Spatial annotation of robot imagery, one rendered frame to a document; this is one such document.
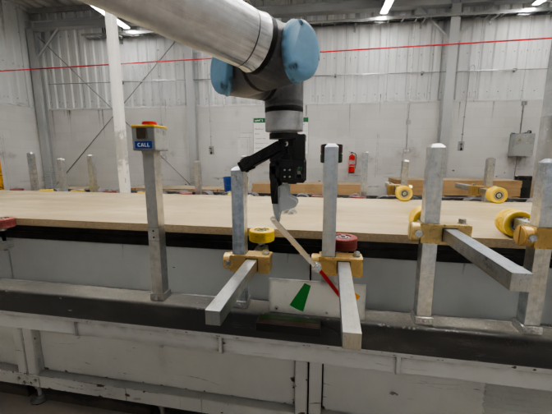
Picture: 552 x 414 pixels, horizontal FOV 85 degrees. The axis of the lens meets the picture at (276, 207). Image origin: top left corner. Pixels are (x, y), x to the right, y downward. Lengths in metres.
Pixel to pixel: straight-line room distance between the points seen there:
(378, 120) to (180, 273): 7.26
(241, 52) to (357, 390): 1.20
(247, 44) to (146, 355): 1.31
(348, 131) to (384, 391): 7.03
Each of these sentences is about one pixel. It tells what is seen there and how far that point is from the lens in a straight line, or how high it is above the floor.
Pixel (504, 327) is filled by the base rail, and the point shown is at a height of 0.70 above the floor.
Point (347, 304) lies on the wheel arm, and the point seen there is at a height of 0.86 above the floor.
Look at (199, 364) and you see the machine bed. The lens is 1.43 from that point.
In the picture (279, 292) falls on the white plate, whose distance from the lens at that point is 0.88.
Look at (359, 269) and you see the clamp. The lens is 0.84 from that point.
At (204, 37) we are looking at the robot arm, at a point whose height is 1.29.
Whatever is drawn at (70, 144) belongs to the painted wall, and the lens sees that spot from 10.47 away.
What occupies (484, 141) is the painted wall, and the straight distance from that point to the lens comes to 8.83.
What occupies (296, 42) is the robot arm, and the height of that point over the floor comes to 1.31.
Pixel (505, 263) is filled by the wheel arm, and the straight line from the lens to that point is 0.63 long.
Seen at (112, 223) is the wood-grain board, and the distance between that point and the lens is 1.24.
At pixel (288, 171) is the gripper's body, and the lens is 0.71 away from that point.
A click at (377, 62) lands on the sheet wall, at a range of 8.34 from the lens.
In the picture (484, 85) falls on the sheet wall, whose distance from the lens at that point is 8.91.
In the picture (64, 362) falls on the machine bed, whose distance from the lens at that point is 1.80.
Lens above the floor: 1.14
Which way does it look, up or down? 9 degrees down
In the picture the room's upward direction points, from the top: straight up
